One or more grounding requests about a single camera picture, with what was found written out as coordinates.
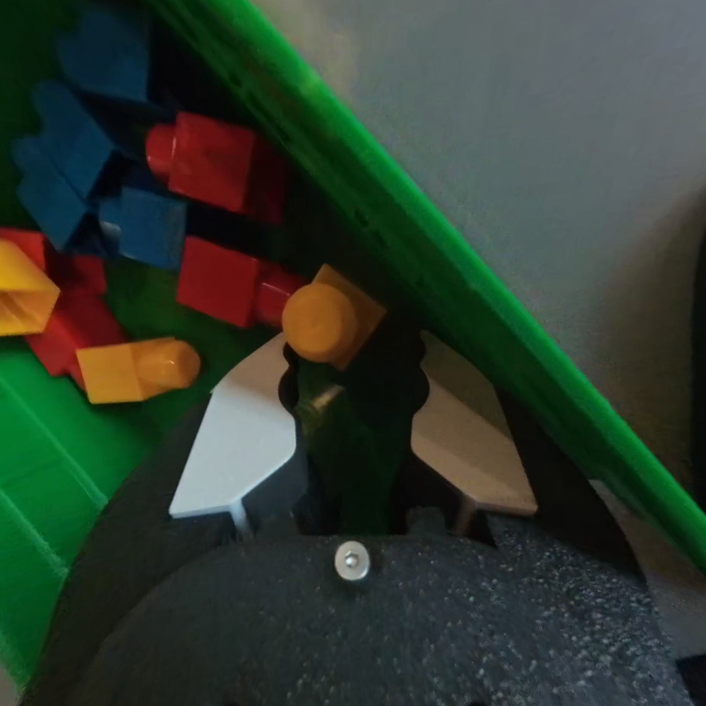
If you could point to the green plastic bin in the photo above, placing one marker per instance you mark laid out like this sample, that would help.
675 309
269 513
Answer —
44 469

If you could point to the pile of colourful mega blocks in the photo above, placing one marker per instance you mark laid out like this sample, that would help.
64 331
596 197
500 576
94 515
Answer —
220 160

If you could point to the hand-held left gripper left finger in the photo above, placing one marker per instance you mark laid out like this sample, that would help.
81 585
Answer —
242 441

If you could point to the yellow mega block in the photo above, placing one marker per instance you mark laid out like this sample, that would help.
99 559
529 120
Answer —
325 320

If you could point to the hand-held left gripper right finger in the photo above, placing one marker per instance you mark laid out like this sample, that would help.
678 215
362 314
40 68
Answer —
469 447

